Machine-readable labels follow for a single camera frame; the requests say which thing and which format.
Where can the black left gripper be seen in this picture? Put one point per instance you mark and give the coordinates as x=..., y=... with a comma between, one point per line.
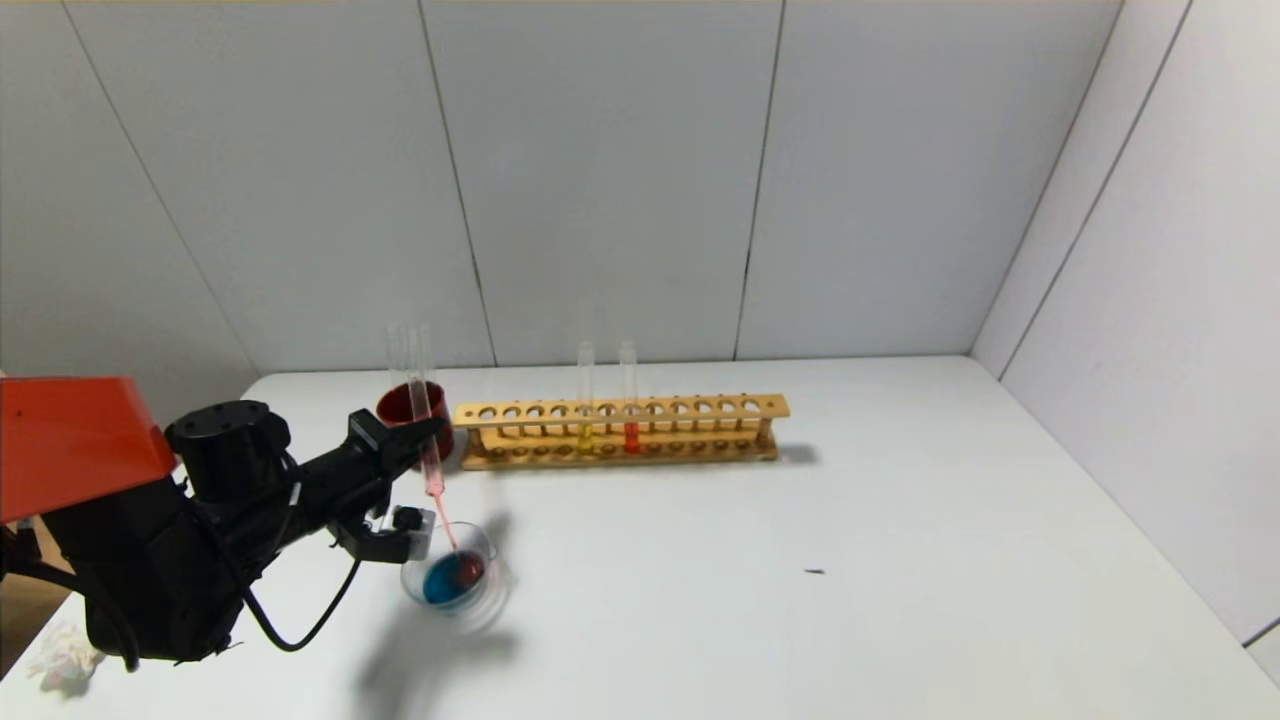
x=368, y=434

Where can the test tube with red pigment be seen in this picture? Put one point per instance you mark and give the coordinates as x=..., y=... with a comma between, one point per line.
x=432, y=470

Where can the test tube with orange-red pigment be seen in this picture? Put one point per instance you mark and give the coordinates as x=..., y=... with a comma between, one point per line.
x=631, y=437

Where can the dark red cup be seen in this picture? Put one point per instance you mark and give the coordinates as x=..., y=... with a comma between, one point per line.
x=395, y=405

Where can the clear glass beaker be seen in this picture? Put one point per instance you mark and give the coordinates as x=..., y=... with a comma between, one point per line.
x=450, y=585

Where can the crumpled white tissue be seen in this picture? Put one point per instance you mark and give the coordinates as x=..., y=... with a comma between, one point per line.
x=62, y=660

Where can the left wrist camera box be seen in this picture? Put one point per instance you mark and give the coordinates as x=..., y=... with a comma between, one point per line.
x=385, y=540

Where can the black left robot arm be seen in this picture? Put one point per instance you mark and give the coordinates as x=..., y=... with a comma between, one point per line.
x=130, y=560

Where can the wooden test tube rack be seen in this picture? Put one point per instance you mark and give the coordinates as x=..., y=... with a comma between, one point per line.
x=680, y=410

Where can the empty glass test tube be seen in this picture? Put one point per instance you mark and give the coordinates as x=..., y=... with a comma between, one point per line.
x=422, y=350

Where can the test tube with blue pigment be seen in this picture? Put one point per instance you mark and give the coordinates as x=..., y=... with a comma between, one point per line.
x=396, y=350

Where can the test tube with yellow pigment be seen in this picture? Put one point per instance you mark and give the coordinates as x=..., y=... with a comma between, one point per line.
x=586, y=438

